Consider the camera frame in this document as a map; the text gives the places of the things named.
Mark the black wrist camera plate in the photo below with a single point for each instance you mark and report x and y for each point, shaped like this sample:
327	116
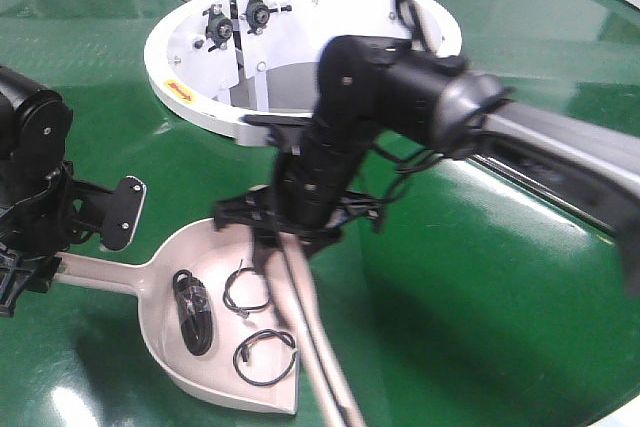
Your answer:
112	214

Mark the black bearing block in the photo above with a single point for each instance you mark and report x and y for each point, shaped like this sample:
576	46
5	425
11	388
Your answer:
219	28
258	14

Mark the black bearing block right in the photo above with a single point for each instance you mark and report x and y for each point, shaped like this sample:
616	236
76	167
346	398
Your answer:
258	14

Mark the black bearing block left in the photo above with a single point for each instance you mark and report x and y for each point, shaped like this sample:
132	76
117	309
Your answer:
219	28

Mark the pink plastic dustpan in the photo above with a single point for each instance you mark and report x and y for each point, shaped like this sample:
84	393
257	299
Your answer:
205	317

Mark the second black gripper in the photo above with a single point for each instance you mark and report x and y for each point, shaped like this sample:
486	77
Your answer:
33	230

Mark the steel conveyor rollers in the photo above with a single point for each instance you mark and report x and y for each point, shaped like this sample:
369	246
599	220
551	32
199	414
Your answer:
275	73

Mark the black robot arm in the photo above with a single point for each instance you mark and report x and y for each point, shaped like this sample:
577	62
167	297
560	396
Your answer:
370	84

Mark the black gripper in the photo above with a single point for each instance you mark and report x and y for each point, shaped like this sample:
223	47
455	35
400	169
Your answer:
255	209

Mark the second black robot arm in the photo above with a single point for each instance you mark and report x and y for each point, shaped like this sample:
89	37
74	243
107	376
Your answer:
35	122

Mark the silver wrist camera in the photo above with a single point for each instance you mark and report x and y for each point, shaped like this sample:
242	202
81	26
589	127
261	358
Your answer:
260	129

